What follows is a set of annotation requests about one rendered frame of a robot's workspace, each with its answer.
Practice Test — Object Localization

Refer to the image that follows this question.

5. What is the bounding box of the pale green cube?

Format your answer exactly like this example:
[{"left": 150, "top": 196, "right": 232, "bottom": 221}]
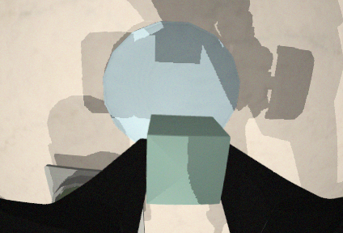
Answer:
[{"left": 146, "top": 114, "right": 231, "bottom": 205}]

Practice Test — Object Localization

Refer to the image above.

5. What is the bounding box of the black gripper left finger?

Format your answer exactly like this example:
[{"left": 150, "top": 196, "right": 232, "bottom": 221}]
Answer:
[{"left": 0, "top": 139, "right": 146, "bottom": 233}]

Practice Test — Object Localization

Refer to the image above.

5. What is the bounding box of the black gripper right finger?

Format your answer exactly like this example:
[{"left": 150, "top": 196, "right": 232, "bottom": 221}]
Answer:
[{"left": 221, "top": 144, "right": 343, "bottom": 233}]

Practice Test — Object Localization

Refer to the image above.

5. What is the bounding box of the green translucent cup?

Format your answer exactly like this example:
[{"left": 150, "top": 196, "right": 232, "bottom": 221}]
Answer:
[{"left": 57, "top": 186, "right": 81, "bottom": 201}]

